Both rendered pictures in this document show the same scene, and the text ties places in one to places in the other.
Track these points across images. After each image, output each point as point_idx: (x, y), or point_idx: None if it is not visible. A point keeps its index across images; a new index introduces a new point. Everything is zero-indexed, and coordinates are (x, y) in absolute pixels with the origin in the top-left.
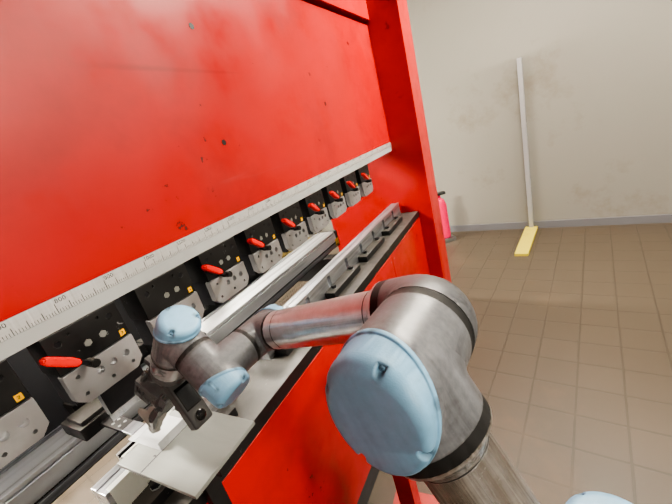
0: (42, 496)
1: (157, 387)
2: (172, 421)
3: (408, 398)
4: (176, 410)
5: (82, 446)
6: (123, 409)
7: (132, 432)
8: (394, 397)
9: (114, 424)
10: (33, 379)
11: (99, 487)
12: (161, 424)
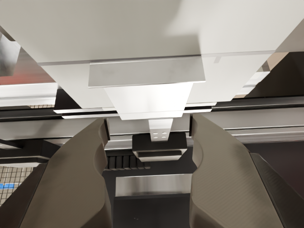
0: (221, 110)
1: None
2: (120, 93)
3: None
4: (108, 122)
5: (181, 126)
6: (179, 181)
7: (169, 120)
8: None
9: (163, 135)
10: None
11: (249, 87)
12: (201, 139)
